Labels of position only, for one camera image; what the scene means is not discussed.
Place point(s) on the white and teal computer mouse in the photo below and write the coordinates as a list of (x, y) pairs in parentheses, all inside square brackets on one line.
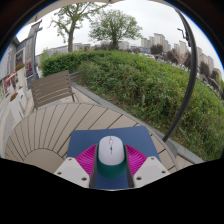
[(111, 153)]

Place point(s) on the blue mouse pad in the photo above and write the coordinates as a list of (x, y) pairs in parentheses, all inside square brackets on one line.
[(83, 140)]

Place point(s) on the round leafy tree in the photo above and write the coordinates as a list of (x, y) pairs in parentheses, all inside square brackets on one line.
[(115, 25)]

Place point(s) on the white planter with green plants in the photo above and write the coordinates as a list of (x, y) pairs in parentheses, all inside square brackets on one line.
[(21, 76)]

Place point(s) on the black curved umbrella pole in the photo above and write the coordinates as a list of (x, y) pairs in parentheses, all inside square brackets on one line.
[(190, 76)]

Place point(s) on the tall grey sign pylon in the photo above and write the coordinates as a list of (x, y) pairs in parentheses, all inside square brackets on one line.
[(30, 46)]

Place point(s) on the thin leaning tree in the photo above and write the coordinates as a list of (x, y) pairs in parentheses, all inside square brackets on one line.
[(70, 36)]

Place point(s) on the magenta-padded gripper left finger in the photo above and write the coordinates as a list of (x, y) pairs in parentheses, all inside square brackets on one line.
[(71, 170)]

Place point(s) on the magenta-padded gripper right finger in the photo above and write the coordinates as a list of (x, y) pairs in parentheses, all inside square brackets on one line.
[(151, 170)]

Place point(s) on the white planter with orange flowers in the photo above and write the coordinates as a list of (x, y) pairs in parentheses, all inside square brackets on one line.
[(17, 106)]

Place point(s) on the grey slatted wooden chair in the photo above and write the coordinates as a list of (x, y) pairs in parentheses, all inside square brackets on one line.
[(51, 88)]

